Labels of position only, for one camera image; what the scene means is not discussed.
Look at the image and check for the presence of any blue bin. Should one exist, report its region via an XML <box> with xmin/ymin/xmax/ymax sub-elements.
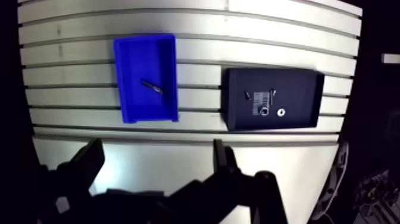
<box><xmin>113</xmin><ymin>33</ymin><xmax>180</xmax><ymax>124</ymax></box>

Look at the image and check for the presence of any black tray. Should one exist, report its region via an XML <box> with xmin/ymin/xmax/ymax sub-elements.
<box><xmin>221</xmin><ymin>67</ymin><xmax>325</xmax><ymax>132</ymax></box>

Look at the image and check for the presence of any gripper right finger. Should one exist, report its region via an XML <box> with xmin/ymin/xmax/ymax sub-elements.
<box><xmin>149</xmin><ymin>139</ymin><xmax>289</xmax><ymax>224</ymax></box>

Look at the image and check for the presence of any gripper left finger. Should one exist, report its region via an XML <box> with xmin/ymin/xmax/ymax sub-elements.
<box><xmin>36</xmin><ymin>138</ymin><xmax>132</xmax><ymax>224</ymax></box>

